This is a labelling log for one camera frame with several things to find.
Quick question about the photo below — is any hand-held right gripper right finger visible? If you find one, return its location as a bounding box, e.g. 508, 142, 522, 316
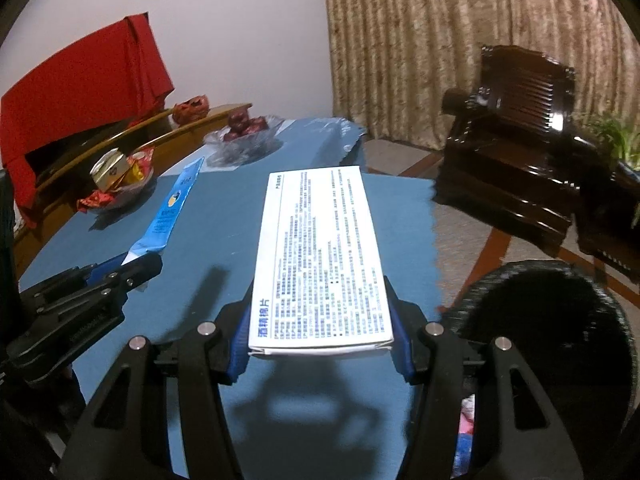
382, 277, 585, 480

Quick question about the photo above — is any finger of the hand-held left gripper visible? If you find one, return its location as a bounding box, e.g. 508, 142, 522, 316
20, 255, 129, 312
5, 254, 164, 387

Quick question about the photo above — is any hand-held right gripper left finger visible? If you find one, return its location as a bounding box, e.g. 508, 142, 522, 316
56, 296, 252, 480

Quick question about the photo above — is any blue and white packet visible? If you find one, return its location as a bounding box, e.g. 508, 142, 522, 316
121, 156, 206, 291

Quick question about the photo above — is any white printed cardboard box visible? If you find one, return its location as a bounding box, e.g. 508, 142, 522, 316
248, 166, 394, 359

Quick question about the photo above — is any black round trash bin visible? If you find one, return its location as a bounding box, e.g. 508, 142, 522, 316
439, 259, 638, 480

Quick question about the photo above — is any blue tablecloth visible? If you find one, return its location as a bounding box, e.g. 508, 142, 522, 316
17, 117, 442, 480

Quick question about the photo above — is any glass plate of candies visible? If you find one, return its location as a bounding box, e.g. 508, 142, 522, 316
77, 147, 156, 216

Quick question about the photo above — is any gold and white small box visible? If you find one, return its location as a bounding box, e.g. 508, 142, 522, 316
90, 149, 132, 192

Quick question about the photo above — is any curved wooden bench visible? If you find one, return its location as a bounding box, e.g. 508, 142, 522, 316
12, 103, 253, 281

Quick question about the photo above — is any glass bowl of red fruit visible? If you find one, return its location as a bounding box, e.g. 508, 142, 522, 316
205, 110, 282, 169

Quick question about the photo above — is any red cloth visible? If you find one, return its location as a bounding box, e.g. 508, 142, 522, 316
0, 11, 176, 231

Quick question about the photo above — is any dark wooden armchair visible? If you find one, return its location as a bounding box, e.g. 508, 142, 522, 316
432, 44, 618, 256

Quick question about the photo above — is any dark wooden side table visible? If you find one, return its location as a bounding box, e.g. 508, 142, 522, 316
575, 160, 640, 281

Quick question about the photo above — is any green potted plant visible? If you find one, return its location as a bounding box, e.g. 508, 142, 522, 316
582, 112, 640, 171

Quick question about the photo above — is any beige patterned curtain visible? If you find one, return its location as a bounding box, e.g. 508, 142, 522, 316
315, 0, 640, 161

